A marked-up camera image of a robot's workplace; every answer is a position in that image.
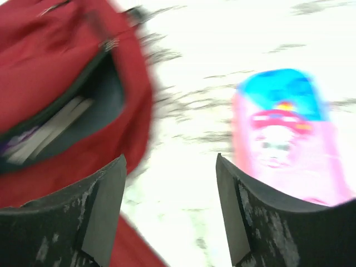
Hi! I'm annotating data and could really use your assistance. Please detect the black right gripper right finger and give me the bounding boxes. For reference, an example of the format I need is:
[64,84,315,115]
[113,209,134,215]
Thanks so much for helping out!
[216,155,355,267]

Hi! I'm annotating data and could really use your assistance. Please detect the orange purple Roald Dahl book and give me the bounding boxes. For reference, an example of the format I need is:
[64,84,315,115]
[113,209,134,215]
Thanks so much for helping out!
[1,97,93,165]

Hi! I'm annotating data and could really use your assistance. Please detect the pink blue pencil case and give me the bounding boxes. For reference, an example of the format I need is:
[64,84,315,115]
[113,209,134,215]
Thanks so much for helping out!
[233,69,353,206]

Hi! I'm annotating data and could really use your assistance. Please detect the red student backpack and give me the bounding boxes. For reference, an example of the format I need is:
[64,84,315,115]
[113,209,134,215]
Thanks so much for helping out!
[1,1,164,266]

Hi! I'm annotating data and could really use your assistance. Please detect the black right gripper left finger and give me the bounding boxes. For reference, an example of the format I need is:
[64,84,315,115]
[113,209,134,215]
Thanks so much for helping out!
[1,155,126,266]

